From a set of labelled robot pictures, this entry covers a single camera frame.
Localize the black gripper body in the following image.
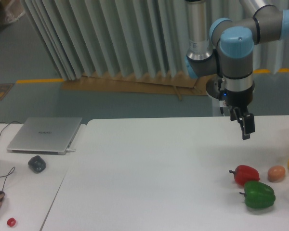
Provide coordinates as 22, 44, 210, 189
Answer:
218, 79, 255, 108

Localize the pale green folding curtain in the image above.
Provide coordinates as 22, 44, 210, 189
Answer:
21, 0, 289, 81

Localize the red bell pepper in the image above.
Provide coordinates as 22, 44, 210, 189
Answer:
228, 165, 260, 186

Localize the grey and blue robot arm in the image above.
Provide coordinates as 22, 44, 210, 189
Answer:
185, 0, 289, 140

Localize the green bell pepper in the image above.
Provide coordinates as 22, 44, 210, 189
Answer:
240, 180, 276, 209

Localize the brown cardboard sheet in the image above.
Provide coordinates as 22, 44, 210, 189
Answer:
61, 71, 211, 100

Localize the brown egg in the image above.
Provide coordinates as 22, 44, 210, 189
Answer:
267, 165, 286, 182

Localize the silver laptop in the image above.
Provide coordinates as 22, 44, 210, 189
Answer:
7, 117, 82, 154

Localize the yellow floor tape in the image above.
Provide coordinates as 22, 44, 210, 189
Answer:
16, 78, 64, 84

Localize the dark grey earbuds case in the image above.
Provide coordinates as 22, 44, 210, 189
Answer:
28, 155, 46, 173

